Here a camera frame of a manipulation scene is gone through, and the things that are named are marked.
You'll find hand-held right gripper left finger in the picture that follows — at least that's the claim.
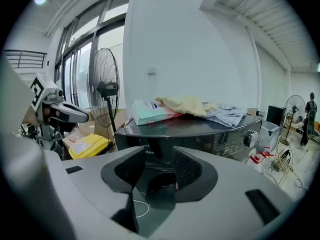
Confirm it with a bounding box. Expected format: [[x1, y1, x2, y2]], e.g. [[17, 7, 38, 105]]
[[44, 145, 147, 240]]

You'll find pale blue cloth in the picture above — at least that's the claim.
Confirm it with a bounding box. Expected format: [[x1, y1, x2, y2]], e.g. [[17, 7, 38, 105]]
[[202, 103, 248, 129]]

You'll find black window frame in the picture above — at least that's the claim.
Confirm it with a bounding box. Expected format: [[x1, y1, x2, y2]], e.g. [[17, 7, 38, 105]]
[[53, 0, 136, 110]]

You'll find white cable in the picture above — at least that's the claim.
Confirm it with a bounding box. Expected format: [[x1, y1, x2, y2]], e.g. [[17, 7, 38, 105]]
[[132, 198, 151, 219]]

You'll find pale yellow wire stand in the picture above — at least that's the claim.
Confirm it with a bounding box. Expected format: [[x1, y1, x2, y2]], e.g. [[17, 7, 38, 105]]
[[271, 135, 295, 188]]

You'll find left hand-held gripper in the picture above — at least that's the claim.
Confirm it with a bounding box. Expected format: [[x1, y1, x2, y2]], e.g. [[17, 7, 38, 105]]
[[29, 73, 90, 145]]

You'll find clear water jug red cap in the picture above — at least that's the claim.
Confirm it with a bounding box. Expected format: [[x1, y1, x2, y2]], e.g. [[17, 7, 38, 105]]
[[246, 147, 275, 171]]

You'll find black bin with yellow lid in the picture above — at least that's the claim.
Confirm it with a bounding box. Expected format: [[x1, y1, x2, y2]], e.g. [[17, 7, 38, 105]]
[[67, 133, 114, 160]]

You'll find black metal railing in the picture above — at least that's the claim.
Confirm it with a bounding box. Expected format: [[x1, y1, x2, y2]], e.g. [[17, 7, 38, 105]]
[[3, 49, 48, 70]]

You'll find black monitor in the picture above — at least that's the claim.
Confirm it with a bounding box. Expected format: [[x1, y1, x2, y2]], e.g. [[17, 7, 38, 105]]
[[266, 105, 287, 128]]

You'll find small black standing fan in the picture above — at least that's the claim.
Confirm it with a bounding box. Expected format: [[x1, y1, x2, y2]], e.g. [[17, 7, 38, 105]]
[[284, 94, 307, 139]]

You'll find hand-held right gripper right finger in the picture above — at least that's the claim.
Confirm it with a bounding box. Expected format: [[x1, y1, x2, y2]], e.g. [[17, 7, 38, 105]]
[[149, 145, 299, 240]]

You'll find pale yellow cloth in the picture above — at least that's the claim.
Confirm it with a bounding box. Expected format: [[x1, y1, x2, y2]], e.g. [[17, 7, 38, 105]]
[[152, 95, 218, 118]]

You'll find labelled brown cardboard box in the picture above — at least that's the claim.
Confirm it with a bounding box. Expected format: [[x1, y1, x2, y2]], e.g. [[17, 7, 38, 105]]
[[61, 130, 88, 147]]

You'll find large black pedestal fan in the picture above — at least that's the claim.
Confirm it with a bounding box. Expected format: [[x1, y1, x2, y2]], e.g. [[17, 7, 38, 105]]
[[86, 47, 121, 135]]

